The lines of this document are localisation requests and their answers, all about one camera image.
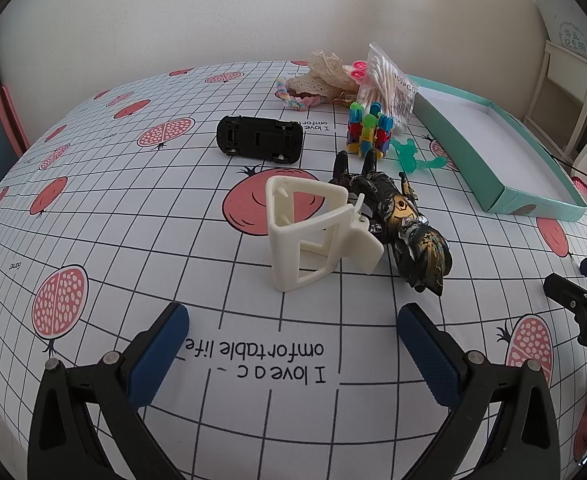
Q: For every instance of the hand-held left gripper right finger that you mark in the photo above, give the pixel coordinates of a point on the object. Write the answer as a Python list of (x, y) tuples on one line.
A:
[(431, 355)]

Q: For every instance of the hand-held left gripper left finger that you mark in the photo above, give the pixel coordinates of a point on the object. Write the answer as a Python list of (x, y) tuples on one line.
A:
[(158, 355)]

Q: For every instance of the black gold action figure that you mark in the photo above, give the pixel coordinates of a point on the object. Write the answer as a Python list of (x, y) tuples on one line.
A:
[(403, 220)]

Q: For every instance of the teal and white box lid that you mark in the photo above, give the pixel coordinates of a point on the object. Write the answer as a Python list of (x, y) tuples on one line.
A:
[(493, 145)]

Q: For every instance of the green plastic toy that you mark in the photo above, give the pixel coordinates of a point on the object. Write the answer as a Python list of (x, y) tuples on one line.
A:
[(408, 157)]

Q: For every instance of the colourful block toy robot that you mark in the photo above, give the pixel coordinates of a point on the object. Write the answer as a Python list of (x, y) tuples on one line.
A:
[(368, 132)]

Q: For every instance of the black toy car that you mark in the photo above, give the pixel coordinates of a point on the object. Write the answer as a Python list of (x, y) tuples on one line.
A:
[(259, 140)]

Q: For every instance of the brown snack packet red edge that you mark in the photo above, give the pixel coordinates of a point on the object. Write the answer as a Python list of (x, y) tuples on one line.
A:
[(343, 101)]

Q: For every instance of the clear bag of cotton swabs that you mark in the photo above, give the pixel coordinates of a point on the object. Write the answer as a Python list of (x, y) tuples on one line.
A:
[(388, 85)]

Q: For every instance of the cream lace scrunchie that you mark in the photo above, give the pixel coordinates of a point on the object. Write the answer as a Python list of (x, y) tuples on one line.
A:
[(321, 77)]

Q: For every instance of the pomegranate print grid tablecloth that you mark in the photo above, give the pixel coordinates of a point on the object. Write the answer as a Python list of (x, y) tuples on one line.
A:
[(123, 220)]

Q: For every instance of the white wooden shelf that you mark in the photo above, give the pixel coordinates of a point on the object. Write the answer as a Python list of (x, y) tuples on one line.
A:
[(568, 95)]

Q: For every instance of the grey cardboard box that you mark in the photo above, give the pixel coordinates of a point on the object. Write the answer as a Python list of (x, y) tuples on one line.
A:
[(568, 25)]

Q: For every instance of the pink furniture edge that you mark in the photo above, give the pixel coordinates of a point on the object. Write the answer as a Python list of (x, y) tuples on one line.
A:
[(11, 115)]

